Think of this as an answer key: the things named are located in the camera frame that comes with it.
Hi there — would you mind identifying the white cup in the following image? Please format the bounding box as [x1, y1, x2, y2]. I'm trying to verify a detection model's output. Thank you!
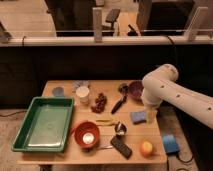
[76, 86, 90, 103]

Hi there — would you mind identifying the blue sponge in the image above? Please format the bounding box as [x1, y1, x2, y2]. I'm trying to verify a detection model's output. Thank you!
[130, 111, 146, 124]

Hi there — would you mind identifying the black office chair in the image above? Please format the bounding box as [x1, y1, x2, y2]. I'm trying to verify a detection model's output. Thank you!
[102, 9, 120, 36]

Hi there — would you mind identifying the yellow pencil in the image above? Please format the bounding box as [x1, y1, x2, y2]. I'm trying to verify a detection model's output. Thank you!
[95, 120, 117, 126]

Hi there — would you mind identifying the bunch of dark grapes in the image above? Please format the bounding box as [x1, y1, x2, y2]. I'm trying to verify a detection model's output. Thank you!
[91, 93, 107, 113]

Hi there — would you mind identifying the white railing beam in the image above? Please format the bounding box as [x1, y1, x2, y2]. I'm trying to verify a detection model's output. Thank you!
[0, 8, 213, 47]

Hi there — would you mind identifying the purple bowl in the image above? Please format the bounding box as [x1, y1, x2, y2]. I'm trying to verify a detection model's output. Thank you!
[129, 81, 143, 101]

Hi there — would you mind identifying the blue box on floor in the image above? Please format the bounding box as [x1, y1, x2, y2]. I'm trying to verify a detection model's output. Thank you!
[162, 135, 180, 154]

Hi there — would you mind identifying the wooden table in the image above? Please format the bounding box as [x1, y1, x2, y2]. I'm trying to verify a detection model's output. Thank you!
[17, 79, 168, 166]

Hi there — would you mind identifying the green plastic tray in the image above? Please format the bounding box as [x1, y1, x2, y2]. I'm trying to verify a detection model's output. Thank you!
[12, 97, 74, 152]

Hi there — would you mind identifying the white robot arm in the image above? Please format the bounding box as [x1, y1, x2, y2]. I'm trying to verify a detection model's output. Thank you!
[141, 64, 213, 129]

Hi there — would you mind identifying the orange fruit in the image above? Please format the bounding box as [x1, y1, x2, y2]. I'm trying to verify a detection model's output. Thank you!
[140, 141, 154, 157]

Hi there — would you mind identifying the black remote control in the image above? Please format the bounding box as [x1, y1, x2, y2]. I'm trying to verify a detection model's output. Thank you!
[110, 136, 132, 159]

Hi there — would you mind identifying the crumpled grey blue cloth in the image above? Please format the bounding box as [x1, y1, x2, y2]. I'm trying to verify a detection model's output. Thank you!
[72, 80, 90, 91]

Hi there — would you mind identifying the orange bowl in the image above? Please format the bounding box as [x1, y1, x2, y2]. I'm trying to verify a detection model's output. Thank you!
[70, 121, 100, 149]

